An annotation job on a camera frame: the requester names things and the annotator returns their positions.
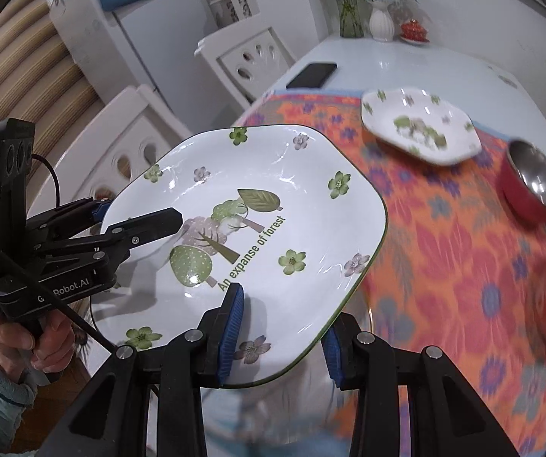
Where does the large forest octagonal plate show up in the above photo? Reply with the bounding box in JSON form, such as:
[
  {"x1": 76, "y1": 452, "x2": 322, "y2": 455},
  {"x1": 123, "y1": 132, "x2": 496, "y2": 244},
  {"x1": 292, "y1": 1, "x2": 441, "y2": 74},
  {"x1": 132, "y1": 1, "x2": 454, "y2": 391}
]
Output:
[{"x1": 92, "y1": 125, "x2": 387, "y2": 388}]

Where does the small forest octagonal plate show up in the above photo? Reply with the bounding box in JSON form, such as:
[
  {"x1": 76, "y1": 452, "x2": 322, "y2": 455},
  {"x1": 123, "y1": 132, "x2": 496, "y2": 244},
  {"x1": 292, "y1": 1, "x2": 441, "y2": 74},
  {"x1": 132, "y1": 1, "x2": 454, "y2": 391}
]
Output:
[{"x1": 361, "y1": 88, "x2": 482, "y2": 166}]

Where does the red steel bowl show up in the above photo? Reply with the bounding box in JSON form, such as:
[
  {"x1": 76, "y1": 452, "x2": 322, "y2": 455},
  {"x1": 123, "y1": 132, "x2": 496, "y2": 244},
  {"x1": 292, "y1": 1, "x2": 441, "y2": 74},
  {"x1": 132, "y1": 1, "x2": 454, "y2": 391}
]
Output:
[{"x1": 499, "y1": 138, "x2": 546, "y2": 226}]

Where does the person's left hand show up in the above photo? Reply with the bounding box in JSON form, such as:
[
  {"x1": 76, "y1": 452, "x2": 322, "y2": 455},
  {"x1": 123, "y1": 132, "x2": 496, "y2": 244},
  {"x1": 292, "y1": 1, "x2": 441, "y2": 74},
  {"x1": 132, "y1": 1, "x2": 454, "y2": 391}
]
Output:
[{"x1": 0, "y1": 310, "x2": 75, "y2": 383}]

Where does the white chair near left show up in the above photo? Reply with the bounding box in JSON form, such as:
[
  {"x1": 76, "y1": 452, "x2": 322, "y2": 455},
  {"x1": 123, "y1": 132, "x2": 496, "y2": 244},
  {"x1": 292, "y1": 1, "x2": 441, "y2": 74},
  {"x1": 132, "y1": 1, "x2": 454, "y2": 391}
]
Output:
[{"x1": 28, "y1": 85, "x2": 191, "y2": 216}]

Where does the white chair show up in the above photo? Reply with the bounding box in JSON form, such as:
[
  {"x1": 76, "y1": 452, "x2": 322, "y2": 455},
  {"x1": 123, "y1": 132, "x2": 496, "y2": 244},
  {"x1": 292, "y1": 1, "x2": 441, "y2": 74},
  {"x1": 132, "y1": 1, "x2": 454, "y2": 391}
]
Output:
[
  {"x1": 28, "y1": 85, "x2": 191, "y2": 216},
  {"x1": 194, "y1": 13, "x2": 296, "y2": 110}
]

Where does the floral orange tablecloth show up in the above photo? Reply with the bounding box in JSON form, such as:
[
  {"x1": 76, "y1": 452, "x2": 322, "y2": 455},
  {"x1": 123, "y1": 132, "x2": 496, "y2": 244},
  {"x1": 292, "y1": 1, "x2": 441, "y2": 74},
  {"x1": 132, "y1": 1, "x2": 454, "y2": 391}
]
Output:
[{"x1": 240, "y1": 93, "x2": 546, "y2": 456}]

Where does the white refrigerator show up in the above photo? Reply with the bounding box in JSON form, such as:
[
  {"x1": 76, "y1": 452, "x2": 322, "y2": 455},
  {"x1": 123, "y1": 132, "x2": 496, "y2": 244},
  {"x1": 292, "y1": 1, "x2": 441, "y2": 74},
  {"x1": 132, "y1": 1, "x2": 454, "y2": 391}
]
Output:
[{"x1": 34, "y1": 0, "x2": 236, "y2": 105}]

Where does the white chair far left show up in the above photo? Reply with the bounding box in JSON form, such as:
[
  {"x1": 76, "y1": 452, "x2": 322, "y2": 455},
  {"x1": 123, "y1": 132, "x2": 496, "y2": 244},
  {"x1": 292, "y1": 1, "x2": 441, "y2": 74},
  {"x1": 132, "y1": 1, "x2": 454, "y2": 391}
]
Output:
[{"x1": 194, "y1": 13, "x2": 296, "y2": 110}]

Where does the black smartphone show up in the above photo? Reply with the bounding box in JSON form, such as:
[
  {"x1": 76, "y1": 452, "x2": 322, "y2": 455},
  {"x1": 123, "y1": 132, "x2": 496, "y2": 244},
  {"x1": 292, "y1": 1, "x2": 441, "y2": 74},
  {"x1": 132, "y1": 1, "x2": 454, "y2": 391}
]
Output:
[{"x1": 286, "y1": 62, "x2": 338, "y2": 89}]

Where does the red lidded sugar bowl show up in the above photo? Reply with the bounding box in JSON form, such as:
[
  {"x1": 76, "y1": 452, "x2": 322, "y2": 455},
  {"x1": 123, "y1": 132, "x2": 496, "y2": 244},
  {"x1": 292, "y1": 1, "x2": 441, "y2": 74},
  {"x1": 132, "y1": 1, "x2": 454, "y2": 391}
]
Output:
[{"x1": 399, "y1": 19, "x2": 430, "y2": 45}]

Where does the white ribbed vase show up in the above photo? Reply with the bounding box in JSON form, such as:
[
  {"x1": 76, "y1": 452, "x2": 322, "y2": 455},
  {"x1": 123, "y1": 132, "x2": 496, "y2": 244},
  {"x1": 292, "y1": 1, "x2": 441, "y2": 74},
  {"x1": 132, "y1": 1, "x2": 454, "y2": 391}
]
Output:
[{"x1": 369, "y1": 0, "x2": 396, "y2": 42}]

